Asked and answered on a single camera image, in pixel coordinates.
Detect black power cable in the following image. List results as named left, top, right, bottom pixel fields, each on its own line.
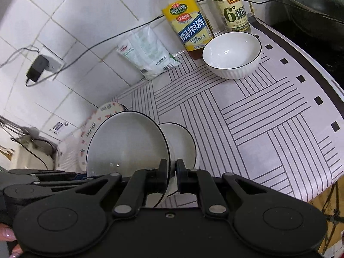
left=0, top=0, right=296, bottom=88

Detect striped table mat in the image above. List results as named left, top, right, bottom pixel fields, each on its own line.
left=56, top=14, right=344, bottom=209

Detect hanging metal ladle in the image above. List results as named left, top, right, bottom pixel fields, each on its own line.
left=1, top=116, right=40, bottom=147

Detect small wall label sticker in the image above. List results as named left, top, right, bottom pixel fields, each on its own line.
left=51, top=122, right=69, bottom=135

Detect black power adapter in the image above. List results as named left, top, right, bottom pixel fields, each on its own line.
left=26, top=55, right=49, bottom=83

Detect black wok with lid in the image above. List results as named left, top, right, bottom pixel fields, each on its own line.
left=283, top=0, right=343, bottom=37

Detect white rice cooker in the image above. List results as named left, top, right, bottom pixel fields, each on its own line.
left=1, top=136, right=57, bottom=171

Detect pink rabbit pattern plate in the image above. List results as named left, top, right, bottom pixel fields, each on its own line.
left=77, top=101, right=127, bottom=172

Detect white bowl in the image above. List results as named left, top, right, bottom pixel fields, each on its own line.
left=202, top=32, right=263, bottom=80
left=159, top=122, right=200, bottom=197
left=85, top=111, right=172, bottom=209

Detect person's left hand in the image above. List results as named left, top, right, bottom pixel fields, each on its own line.
left=0, top=223, right=23, bottom=258

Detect white vinegar bottle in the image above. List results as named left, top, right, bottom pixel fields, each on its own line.
left=212, top=0, right=251, bottom=33

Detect black gas stove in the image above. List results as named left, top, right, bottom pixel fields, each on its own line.
left=258, top=0, right=344, bottom=92

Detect cooking wine bottle yellow label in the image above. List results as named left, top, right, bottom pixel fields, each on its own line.
left=159, top=0, right=214, bottom=59

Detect white salt bag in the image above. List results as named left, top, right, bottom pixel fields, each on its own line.
left=116, top=25, right=181, bottom=80

